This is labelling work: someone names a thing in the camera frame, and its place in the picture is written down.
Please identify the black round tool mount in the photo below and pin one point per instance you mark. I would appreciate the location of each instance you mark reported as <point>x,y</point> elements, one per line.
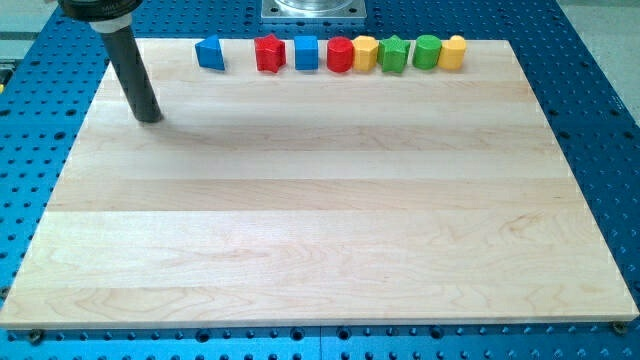
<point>103,16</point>

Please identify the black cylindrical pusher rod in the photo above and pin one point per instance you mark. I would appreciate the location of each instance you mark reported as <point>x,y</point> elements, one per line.
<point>128,65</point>

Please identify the blue triangle block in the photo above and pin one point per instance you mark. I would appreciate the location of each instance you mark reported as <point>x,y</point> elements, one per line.
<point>209,53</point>

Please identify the red star block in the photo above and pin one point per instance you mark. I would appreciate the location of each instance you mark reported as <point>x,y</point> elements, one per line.
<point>270,53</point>

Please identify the blue cube block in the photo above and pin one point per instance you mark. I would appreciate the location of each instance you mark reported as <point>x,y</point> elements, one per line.
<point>306,53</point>

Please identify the red cylinder block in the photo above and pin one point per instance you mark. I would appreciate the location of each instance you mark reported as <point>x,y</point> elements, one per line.
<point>339,54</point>

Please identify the light wooden board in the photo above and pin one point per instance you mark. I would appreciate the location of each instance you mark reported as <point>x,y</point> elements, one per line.
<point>303,199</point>

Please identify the yellow hexagon block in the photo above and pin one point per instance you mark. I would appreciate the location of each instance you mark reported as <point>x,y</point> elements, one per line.
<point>365,53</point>

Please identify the green star block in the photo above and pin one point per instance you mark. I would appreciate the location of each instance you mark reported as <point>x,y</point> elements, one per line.
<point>393,54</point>

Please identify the left board clamp screw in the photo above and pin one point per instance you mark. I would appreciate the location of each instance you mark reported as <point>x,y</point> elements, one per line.
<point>35,336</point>

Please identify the board clamp screw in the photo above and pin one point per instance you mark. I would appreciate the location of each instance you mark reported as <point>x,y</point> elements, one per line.
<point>35,336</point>
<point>619,328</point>

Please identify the green cylinder block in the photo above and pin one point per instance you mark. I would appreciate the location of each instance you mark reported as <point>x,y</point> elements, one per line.
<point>426,52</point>

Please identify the yellow heart block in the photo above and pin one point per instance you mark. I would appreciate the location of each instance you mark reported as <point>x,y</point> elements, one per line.
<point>452,53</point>

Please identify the right board clamp screw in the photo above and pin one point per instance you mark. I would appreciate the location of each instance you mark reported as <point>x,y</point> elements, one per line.
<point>619,328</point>

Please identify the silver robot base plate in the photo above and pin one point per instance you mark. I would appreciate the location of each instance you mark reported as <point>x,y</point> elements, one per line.
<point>313,9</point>

